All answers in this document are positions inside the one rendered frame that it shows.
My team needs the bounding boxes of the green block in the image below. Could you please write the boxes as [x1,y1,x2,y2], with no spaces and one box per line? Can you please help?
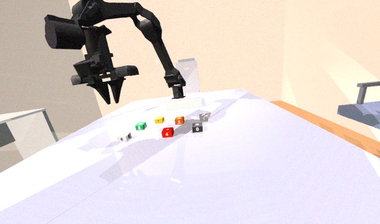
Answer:
[135,122,147,131]

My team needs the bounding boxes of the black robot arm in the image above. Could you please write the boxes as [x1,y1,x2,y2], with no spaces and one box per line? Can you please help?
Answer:
[44,0,186,99]

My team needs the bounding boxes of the yellow digit block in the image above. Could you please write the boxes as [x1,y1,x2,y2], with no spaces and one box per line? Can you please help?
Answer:
[154,116,164,124]

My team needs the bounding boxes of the orange block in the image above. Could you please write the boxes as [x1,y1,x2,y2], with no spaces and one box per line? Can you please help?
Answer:
[175,116,185,125]

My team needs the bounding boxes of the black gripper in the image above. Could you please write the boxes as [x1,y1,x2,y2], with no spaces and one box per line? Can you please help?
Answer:
[71,48,139,104]

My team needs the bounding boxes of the red block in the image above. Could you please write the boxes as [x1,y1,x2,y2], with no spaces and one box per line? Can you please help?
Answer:
[161,127,174,138]

